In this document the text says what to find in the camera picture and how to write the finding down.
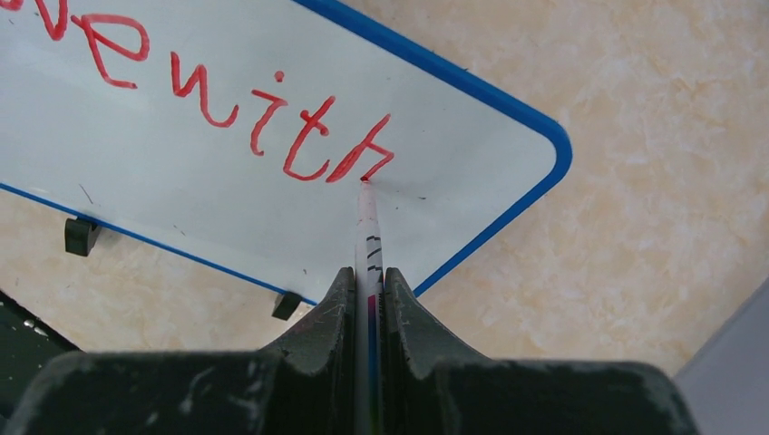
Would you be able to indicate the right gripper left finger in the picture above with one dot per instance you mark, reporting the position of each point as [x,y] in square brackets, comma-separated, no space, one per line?
[301,383]

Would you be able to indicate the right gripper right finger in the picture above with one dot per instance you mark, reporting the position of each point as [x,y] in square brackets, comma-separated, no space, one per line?
[435,383]

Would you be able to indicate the red white marker pen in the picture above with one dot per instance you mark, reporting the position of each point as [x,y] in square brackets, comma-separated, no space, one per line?
[369,282]

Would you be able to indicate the blue framed whiteboard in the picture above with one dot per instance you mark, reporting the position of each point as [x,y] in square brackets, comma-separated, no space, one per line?
[237,133]

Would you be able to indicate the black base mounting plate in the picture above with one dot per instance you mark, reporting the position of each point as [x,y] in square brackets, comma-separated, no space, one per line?
[27,345]

